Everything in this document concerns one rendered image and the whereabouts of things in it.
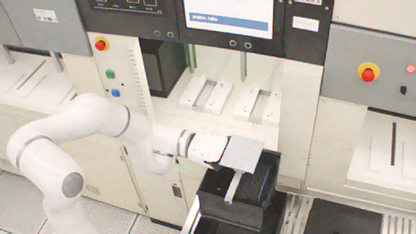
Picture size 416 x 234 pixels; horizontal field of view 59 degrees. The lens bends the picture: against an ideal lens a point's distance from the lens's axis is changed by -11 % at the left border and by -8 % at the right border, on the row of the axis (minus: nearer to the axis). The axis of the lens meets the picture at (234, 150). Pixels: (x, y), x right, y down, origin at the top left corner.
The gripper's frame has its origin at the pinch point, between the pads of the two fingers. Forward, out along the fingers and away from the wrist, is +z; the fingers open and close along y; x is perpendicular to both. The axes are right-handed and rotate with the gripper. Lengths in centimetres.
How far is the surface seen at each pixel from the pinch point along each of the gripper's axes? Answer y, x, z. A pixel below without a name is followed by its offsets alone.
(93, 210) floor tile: -25, -125, -112
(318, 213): -12.6, -38.9, 26.5
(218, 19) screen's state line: -29.5, 26.8, -16.4
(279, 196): -13.4, -34.8, 10.8
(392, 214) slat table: -27, -49, 58
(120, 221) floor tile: -24, -125, -90
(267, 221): -9.2, -48.1, 7.9
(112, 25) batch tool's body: -29, 19, -57
